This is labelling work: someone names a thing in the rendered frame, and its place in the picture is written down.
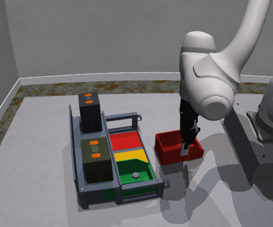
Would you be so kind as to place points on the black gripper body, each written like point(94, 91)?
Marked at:
point(187, 109)

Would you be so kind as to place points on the grey metal shelf rack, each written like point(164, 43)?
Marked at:
point(125, 143)

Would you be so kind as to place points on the red bin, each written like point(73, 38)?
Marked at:
point(165, 142)

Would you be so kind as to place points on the black case with orange handles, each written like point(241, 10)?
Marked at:
point(90, 112)

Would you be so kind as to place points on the grey disc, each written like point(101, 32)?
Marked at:
point(135, 175)

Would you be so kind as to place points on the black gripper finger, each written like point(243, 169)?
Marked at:
point(189, 136)
point(182, 125)

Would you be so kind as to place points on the green bin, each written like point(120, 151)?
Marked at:
point(126, 168)

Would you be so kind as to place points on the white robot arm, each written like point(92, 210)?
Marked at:
point(210, 84)

